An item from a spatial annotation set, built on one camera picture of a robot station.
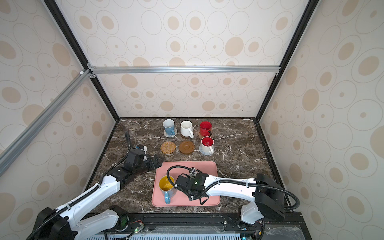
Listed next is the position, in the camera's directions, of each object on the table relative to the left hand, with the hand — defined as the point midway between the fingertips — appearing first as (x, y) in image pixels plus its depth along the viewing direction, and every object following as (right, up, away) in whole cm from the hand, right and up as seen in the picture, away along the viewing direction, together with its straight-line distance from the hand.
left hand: (161, 159), depth 82 cm
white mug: (+12, +17, +21) cm, 30 cm away
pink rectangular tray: (+9, -2, -14) cm, 17 cm away
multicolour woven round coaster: (-1, +12, +27) cm, 30 cm away
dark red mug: (+26, +18, +26) cm, 40 cm away
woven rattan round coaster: (0, +5, +21) cm, 21 cm away
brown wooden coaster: (+11, +11, +25) cm, 29 cm away
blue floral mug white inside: (+1, +19, +19) cm, 27 cm away
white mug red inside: (+27, +7, +19) cm, 34 cm away
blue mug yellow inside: (+3, -17, +1) cm, 17 cm away
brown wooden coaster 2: (+12, +4, +21) cm, 25 cm away
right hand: (+19, -18, -3) cm, 26 cm away
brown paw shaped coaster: (+22, +12, +26) cm, 36 cm away
